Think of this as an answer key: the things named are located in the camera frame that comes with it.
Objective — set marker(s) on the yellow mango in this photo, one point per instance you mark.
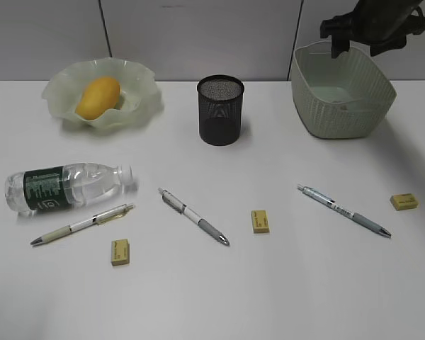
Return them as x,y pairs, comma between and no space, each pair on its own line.
100,95

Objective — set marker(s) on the grey grip mechanical pencil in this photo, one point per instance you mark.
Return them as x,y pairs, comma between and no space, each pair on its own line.
181,208

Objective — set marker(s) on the yellow eraser right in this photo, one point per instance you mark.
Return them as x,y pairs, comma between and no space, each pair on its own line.
405,201

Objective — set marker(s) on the beige grip mechanical pencil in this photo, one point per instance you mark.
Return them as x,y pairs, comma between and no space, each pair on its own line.
97,219

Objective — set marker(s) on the yellow eraser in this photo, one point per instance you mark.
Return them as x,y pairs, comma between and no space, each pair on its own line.
405,201
120,252
259,222

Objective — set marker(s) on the pale green woven basket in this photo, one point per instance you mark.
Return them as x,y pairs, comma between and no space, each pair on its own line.
342,98

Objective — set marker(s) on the yellow eraser left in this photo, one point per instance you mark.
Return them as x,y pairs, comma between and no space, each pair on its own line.
120,252

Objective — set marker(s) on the clear water bottle green label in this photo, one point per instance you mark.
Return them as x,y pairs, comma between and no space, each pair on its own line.
65,187

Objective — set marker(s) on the blue grip mechanical pencil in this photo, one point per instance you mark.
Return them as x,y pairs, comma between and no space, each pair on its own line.
354,216

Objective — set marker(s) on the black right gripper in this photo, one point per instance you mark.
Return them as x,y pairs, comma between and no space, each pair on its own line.
381,24

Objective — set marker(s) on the yellow eraser middle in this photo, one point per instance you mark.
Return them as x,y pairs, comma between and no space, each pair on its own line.
259,222

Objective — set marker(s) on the black mesh pen holder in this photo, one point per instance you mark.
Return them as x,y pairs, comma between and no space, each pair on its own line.
220,100

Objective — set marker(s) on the pale green wavy plate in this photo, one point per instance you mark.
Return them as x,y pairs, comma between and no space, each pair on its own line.
140,97

